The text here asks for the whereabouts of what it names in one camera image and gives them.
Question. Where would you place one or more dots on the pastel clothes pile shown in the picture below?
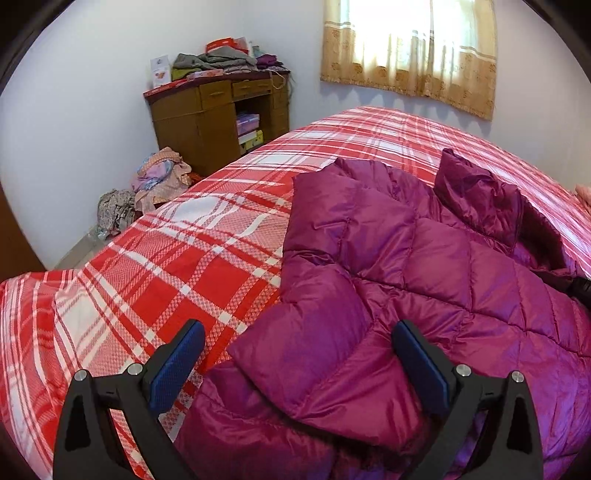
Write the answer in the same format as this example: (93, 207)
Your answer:
(161, 180)

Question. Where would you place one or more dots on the grey floral cloth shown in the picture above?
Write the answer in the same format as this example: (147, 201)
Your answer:
(115, 212)

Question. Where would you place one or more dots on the purple down jacket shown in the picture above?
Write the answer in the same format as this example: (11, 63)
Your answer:
(369, 277)

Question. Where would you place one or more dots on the purple folded clothes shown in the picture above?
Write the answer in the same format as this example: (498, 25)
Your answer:
(267, 60)

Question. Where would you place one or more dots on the red flat box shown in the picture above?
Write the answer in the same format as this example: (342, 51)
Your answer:
(226, 45)

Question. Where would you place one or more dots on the pink flat box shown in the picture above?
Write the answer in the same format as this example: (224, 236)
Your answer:
(205, 74)

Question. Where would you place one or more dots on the white printed card box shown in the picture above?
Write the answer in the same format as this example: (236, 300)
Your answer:
(160, 71)

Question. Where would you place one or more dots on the red plaid bed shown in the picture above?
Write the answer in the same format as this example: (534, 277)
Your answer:
(184, 258)

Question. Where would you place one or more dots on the white and yellow box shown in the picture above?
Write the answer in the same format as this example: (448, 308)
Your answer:
(251, 141)

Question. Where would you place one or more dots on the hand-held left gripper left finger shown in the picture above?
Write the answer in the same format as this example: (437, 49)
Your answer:
(178, 369)

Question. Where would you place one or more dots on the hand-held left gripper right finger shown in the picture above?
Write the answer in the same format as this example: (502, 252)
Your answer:
(422, 369)

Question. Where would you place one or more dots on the brown wooden door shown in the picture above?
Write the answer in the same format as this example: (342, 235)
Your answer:
(18, 235)

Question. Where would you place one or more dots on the green folded cloth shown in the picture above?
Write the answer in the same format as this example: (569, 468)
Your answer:
(182, 74)

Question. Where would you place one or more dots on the wooden desk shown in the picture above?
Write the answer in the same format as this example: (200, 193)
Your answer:
(184, 129)

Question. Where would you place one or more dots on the beige patterned curtain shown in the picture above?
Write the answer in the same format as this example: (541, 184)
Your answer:
(461, 78)

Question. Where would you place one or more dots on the grey folded clothes pile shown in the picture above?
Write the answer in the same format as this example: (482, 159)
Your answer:
(212, 60)

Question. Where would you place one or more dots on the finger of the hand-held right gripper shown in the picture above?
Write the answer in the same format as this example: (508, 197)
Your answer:
(581, 290)

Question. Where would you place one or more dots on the pink pillow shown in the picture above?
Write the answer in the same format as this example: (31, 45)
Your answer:
(585, 194)

